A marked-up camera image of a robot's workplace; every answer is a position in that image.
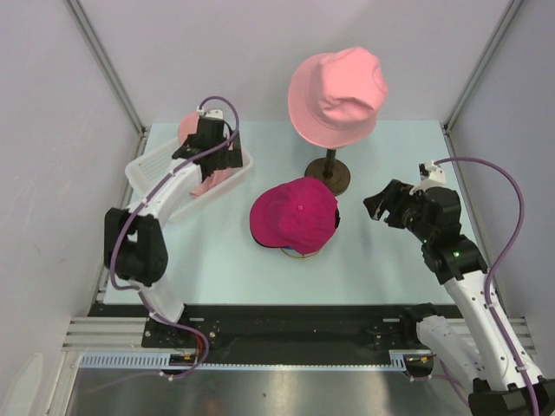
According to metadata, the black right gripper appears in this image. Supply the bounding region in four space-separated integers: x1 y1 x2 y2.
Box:
363 179 434 244

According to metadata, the light pink cap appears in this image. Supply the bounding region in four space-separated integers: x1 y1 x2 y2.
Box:
172 113 241 197

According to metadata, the black baseball cap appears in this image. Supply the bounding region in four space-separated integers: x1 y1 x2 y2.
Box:
249 207 342 250

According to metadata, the light pink bucket hat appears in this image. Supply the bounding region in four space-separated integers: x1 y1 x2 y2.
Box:
287 47 389 149

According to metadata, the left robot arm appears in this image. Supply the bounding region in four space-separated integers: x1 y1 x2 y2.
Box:
104 110 243 347

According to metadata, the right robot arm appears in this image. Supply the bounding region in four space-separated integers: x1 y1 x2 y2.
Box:
363 180 554 415

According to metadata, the beige mannequin head stand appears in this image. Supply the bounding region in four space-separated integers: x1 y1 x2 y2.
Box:
304 149 351 196

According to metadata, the white plastic basket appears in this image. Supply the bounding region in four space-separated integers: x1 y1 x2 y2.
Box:
124 129 255 224

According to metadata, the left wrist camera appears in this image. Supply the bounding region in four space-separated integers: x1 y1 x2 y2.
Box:
197 107 224 120

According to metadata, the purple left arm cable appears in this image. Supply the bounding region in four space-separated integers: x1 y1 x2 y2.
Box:
107 95 241 382

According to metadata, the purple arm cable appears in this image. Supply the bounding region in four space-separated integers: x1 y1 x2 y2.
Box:
433 157 543 416
107 95 241 382

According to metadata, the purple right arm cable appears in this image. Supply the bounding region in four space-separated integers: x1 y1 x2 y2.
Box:
433 157 543 416

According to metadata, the gold wire sphere stand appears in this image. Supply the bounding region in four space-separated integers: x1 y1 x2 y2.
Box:
280 247 319 260

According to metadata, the white cable duct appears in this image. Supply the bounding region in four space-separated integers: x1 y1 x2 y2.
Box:
79 350 434 374

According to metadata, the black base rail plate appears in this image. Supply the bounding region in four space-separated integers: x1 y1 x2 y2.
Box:
88 302 460 365

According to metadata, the aluminium frame post left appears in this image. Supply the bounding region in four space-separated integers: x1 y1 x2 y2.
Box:
63 0 147 137

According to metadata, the aluminium frame post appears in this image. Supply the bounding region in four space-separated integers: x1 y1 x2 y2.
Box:
63 0 147 137
442 0 526 133

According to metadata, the aluminium frame post right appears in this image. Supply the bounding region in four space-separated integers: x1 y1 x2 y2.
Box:
442 0 526 133

